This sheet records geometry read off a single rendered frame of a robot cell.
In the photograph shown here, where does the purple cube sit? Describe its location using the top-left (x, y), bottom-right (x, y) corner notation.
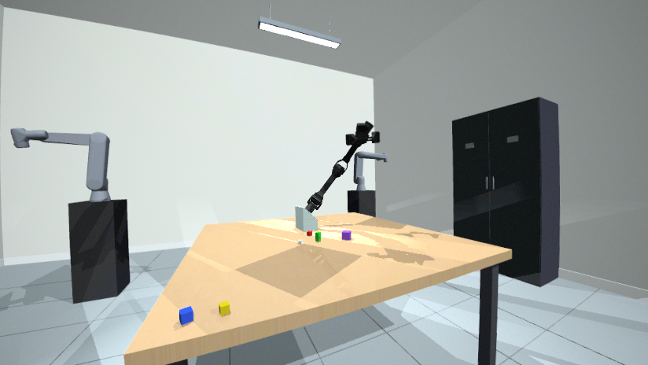
top-left (341, 230), bottom-right (352, 241)

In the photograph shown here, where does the blue block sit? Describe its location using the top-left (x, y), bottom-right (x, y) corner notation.
top-left (179, 306), bottom-right (194, 325)

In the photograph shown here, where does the small yellow block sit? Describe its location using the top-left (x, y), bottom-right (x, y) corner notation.
top-left (219, 301), bottom-right (230, 315)

